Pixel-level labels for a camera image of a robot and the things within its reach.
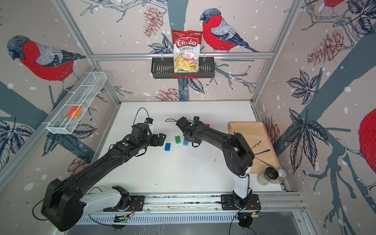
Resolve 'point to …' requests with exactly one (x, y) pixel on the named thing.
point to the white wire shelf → (78, 102)
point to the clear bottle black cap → (265, 178)
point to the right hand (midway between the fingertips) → (192, 137)
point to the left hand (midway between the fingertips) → (161, 132)
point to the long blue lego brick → (185, 143)
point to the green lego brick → (177, 139)
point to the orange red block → (75, 111)
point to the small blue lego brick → (167, 146)
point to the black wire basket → (164, 68)
